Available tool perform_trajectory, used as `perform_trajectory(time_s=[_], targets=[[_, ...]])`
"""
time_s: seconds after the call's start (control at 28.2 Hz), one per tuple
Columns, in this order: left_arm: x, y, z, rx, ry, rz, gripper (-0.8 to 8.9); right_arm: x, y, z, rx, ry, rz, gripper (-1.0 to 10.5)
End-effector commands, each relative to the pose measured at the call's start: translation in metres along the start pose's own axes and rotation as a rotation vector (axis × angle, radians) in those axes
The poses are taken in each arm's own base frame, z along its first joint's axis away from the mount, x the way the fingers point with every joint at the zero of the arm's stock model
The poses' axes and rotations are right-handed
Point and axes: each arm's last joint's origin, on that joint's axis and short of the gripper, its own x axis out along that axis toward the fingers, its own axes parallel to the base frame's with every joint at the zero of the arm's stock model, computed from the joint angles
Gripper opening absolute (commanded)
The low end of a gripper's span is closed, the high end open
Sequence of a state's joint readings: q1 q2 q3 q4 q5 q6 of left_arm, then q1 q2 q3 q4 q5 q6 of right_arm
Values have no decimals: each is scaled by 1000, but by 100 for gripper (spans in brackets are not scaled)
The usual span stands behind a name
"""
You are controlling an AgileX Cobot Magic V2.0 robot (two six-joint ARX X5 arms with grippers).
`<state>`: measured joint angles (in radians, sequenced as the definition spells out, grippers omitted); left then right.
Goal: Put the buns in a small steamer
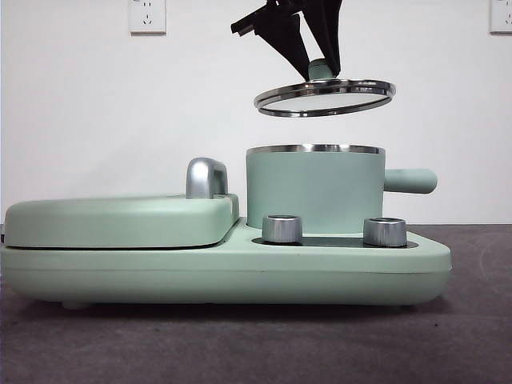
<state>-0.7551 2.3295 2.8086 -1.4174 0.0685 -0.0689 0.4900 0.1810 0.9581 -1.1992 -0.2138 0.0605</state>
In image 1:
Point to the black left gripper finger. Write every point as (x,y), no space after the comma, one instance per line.
(288,40)
(326,32)

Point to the glass pot lid green knob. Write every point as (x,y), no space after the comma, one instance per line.
(320,70)

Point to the silver control knob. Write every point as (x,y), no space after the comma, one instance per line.
(385,232)
(282,230)

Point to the green breakfast machine base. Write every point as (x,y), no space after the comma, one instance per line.
(240,276)

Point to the white wall socket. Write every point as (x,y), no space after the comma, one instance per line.
(502,16)
(148,16)

